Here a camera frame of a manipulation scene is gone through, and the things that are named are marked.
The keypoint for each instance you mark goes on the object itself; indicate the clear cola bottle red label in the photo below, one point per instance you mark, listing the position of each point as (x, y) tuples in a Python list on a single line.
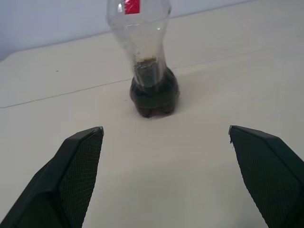
[(147, 99)]

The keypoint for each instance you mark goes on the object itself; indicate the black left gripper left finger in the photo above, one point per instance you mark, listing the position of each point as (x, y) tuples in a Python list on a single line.
[(47, 190)]

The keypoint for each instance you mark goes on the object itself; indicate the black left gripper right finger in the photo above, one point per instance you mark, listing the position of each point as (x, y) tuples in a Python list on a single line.
[(273, 178)]

